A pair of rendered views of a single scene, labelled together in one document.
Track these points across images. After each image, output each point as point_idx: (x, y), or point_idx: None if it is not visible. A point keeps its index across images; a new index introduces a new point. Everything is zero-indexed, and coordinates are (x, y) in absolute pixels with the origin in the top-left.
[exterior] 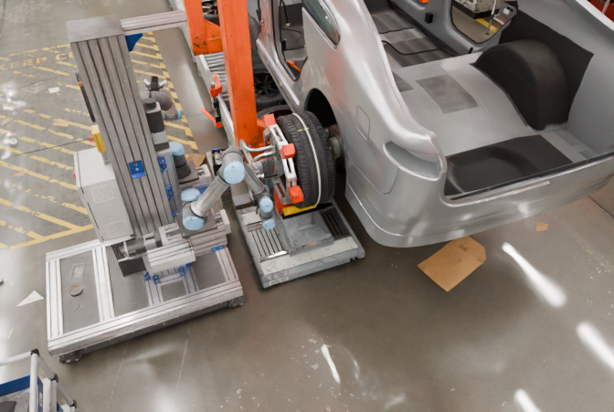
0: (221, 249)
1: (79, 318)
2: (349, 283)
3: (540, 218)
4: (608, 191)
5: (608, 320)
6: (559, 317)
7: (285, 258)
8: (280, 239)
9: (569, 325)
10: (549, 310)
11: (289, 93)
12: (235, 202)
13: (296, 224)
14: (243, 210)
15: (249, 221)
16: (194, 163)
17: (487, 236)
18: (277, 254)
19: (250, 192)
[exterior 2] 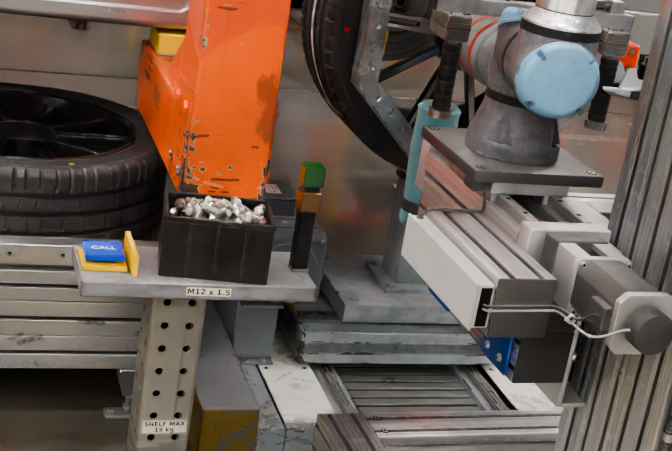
0: (548, 421)
1: None
2: None
3: (350, 131)
4: (287, 77)
5: (590, 163)
6: (595, 188)
7: (500, 377)
8: (412, 378)
9: (610, 187)
10: (581, 189)
11: None
12: (238, 405)
13: (425, 286)
14: (265, 413)
15: (325, 411)
16: (457, 128)
17: (394, 177)
18: (486, 387)
19: (632, 76)
